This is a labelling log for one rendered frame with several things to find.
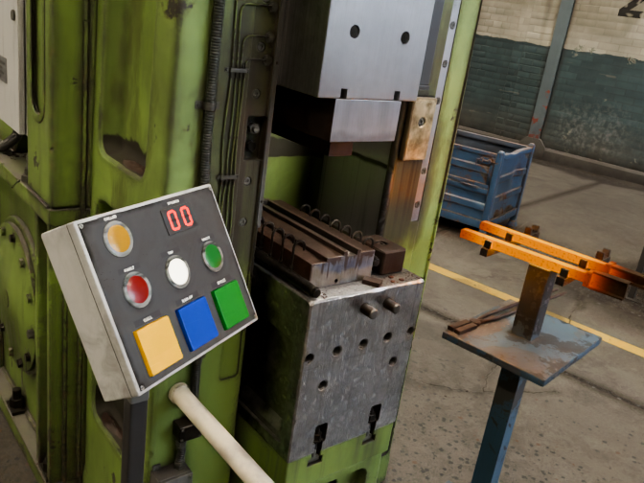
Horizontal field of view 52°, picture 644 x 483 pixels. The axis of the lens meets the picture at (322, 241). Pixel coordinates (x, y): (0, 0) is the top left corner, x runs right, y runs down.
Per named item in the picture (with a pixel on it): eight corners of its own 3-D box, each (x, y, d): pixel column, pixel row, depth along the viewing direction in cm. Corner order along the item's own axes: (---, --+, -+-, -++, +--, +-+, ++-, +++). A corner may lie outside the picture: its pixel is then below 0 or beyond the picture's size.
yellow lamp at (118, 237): (136, 253, 104) (137, 227, 102) (106, 257, 101) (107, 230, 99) (127, 246, 106) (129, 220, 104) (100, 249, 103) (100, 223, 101)
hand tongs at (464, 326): (555, 289, 221) (556, 287, 220) (566, 294, 218) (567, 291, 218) (447, 329, 181) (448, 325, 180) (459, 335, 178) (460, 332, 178)
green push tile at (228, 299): (250, 316, 125) (237, 279, 124) (227, 329, 118) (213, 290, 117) (243, 317, 126) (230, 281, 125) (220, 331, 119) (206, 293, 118)
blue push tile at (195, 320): (219, 335, 116) (205, 295, 115) (193, 351, 110) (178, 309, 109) (211, 336, 117) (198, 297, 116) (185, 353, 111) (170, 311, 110)
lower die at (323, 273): (370, 278, 168) (376, 246, 165) (308, 289, 155) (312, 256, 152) (277, 223, 198) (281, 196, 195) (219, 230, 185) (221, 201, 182)
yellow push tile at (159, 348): (184, 357, 108) (168, 314, 107) (154, 376, 101) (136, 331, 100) (176, 359, 109) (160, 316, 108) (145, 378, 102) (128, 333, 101)
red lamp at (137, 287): (154, 303, 104) (156, 278, 103) (126, 309, 102) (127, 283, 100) (147, 295, 107) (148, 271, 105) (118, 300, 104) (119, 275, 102)
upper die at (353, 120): (394, 141, 156) (402, 101, 153) (329, 142, 143) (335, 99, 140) (292, 105, 186) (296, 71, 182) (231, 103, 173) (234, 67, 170)
